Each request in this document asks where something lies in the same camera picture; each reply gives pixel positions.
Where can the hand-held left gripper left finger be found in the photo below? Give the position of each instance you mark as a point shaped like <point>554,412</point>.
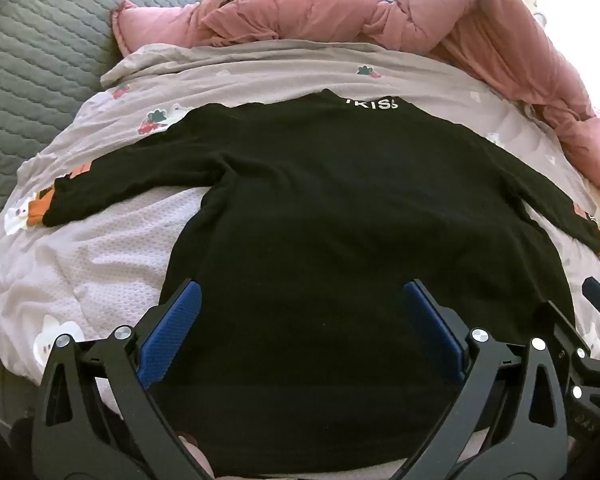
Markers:
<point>172,322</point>

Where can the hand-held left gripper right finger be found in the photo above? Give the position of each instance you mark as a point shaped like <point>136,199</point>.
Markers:
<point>432,327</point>

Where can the black sweater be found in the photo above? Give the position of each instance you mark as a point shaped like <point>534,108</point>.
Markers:
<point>330,220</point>

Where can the grey strawberry print blanket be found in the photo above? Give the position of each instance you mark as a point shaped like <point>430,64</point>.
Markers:
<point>110,260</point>

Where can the grey quilted headboard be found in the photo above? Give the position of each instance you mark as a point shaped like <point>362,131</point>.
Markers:
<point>35,75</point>

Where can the pink quilt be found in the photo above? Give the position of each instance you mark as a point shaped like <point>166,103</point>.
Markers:
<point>430,15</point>

